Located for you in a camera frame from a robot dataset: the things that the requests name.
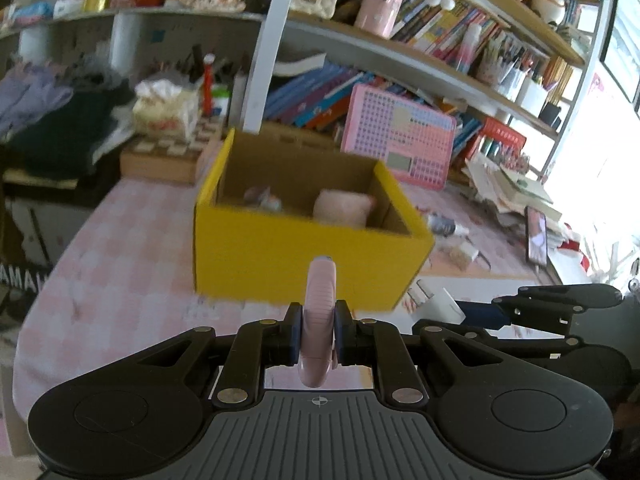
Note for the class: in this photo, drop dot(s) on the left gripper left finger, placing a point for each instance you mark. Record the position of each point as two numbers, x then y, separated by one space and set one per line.
187 371

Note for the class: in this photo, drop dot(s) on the white eraser block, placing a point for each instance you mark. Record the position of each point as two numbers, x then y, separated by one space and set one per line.
463 254

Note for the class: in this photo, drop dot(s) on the white charger plug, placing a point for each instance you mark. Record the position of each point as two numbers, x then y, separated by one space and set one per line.
434 304

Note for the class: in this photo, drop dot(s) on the pink fluffy pompom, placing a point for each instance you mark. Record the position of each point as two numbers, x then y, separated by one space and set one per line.
343 208

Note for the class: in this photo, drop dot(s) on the row of blue books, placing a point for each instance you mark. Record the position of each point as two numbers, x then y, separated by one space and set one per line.
305 97

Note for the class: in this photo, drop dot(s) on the white tissue pack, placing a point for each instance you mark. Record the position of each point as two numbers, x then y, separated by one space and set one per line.
163 108

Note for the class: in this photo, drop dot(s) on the pink cylinder container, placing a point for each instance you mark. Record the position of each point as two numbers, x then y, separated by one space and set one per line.
378 16

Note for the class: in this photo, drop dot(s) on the pink handle tool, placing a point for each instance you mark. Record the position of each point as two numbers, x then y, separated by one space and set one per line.
316 342

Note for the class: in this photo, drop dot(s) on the pile of clothes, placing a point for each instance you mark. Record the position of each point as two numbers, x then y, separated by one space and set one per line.
55 121

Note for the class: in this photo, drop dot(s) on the pink learning tablet board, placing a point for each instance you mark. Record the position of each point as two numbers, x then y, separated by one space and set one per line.
413 140

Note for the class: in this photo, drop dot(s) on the black smartphone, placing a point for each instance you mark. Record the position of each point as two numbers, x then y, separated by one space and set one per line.
536 237

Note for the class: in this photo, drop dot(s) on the yellow cardboard box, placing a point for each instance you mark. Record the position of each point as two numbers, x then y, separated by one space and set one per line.
243 253

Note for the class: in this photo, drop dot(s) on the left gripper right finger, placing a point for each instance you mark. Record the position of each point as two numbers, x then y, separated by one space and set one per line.
439 368

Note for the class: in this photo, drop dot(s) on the stack of papers and books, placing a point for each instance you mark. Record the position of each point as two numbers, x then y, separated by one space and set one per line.
510 192

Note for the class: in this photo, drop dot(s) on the white shelf frame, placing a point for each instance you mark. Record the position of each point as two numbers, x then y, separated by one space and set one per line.
138 35

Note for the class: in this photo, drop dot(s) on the checkered wooden box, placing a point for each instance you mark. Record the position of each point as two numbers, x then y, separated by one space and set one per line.
170 160

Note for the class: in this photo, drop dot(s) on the red books row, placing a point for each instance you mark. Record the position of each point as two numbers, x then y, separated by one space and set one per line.
496 141

